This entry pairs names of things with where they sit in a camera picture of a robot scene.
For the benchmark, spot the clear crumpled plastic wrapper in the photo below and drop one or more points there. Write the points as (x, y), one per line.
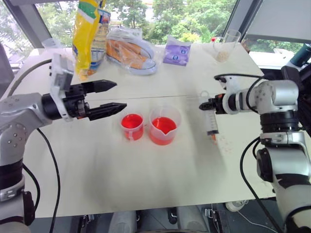
(52, 44)

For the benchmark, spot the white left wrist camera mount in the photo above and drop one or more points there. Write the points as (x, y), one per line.
(62, 72)

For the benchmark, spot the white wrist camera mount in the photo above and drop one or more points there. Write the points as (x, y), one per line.
(62, 72)
(230, 85)

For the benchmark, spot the large beaker with red liquid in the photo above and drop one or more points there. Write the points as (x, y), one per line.
(162, 128)

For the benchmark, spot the grey rounded robot leg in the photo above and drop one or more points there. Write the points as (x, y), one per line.
(192, 219)
(122, 222)

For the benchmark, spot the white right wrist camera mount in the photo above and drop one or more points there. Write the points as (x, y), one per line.
(230, 85)

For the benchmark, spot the small red-capped bottle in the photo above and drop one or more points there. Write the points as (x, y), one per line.
(213, 40)

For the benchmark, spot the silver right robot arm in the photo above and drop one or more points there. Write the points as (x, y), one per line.
(279, 97)

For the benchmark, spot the clear glass with grains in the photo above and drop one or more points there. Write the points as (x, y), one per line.
(226, 48)

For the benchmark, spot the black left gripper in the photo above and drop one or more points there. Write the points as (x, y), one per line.
(75, 102)

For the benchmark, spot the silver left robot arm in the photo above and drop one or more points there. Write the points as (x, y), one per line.
(17, 114)

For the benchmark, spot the purple plastic packet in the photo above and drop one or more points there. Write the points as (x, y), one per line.
(176, 51)

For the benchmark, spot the scattered white crumbs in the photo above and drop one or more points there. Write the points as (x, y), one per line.
(224, 144)

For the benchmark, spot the bagged orange canvas shoes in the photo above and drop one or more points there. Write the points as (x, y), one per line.
(131, 51)

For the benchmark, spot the clear plastic syringe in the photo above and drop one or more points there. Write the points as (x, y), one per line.
(212, 123)

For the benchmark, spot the dark teal cylinder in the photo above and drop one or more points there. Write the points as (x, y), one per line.
(302, 54)

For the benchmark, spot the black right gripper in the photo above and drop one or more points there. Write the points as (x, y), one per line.
(219, 104)

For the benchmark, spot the white round object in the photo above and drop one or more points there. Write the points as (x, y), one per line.
(235, 205)

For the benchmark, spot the small cup with red liquid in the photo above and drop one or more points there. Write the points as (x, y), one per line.
(132, 126)

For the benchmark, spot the yellow snack bag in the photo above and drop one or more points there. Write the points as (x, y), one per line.
(87, 36)

